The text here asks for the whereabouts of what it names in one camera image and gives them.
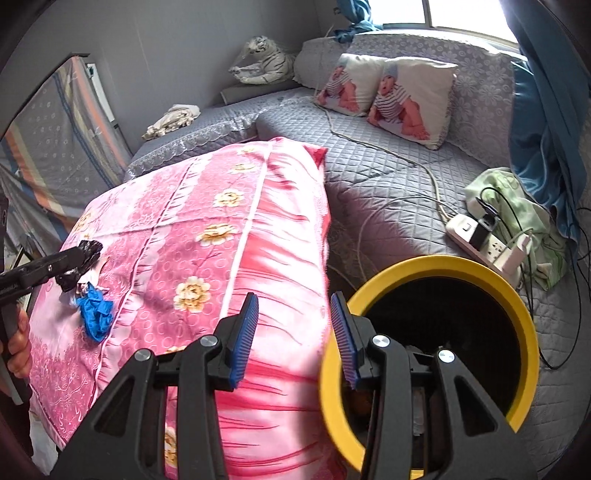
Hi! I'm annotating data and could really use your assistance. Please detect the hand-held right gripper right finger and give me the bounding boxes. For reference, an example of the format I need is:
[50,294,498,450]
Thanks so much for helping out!
[329,291,539,480]

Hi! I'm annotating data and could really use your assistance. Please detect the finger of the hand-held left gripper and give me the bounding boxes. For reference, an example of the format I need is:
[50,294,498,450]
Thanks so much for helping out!
[18,248,95,278]
[41,271,84,291]

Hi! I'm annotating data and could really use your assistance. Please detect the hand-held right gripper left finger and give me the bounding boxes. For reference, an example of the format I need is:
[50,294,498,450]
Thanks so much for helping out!
[48,292,260,480]

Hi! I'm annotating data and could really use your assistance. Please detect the black plastic bag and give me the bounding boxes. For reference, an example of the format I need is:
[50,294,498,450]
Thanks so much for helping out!
[58,239,103,292]

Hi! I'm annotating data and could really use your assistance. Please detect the yellow trash bin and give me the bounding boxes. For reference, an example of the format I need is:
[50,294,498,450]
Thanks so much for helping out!
[318,257,540,476]

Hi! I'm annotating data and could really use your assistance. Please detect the person's left hand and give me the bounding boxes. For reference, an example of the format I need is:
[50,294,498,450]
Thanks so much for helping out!
[0,311,33,378]

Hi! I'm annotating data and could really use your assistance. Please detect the small colourful candy wrapper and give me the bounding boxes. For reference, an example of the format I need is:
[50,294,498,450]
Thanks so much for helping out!
[69,281,93,305]

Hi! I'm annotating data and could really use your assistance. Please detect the blue plastic bag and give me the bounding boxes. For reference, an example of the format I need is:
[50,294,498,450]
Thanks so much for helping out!
[76,282,115,343]

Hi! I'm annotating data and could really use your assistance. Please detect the striped grey mattress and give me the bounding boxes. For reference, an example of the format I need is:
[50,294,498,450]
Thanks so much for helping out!
[0,54,134,222]

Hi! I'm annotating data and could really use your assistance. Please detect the pink floral blanket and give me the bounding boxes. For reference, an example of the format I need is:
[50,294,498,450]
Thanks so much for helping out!
[28,138,352,480]

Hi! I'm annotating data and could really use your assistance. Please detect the white power strip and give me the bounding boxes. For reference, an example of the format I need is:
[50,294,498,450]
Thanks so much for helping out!
[445,213,522,278]

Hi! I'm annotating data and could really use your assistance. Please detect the black charger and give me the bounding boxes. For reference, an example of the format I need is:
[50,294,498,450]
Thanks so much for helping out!
[471,217,497,252]

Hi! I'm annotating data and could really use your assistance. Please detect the beige crumpled cloth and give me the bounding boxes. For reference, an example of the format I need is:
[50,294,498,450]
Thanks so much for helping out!
[141,104,201,140]

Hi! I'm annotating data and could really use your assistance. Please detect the white charger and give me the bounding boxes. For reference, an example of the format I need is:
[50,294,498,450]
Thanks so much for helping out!
[501,233,534,271]

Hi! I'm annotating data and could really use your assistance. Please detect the grey quilted sofa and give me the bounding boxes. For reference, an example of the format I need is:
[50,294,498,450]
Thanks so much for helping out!
[124,32,591,416]

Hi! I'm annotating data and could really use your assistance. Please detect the green cloth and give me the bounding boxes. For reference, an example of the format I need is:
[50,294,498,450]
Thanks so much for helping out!
[464,167,568,291]

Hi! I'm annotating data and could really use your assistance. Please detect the grey bolster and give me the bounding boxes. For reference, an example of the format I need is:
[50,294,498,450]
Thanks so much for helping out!
[221,83,301,106]

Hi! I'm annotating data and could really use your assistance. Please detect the baby print pillow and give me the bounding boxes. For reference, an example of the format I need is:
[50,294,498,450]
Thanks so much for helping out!
[367,58,459,151]
[315,53,386,117]

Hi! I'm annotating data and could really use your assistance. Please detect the blue curtain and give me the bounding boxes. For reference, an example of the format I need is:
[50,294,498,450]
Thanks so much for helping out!
[335,0,384,44]
[508,0,591,241]

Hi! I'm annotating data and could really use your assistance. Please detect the white tiger plush toy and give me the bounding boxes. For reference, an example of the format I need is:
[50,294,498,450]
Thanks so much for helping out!
[228,36,297,86]

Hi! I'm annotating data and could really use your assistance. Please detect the grey quilted cushion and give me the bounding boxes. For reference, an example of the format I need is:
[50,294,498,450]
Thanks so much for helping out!
[293,37,361,89]

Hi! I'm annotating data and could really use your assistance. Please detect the window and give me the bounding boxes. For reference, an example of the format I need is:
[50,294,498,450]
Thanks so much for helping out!
[383,0,518,47]

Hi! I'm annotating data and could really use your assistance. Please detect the white cable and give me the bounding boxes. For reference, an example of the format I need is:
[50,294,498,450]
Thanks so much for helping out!
[314,25,458,222]

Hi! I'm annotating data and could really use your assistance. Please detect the black cable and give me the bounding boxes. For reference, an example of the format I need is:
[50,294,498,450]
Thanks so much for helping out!
[478,185,591,370]

